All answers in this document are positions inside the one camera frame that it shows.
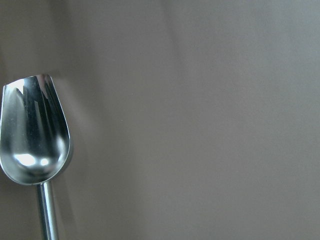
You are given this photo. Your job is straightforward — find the steel ice scoop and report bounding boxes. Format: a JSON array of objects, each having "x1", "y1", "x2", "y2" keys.
[{"x1": 0, "y1": 74, "x2": 73, "y2": 240}]

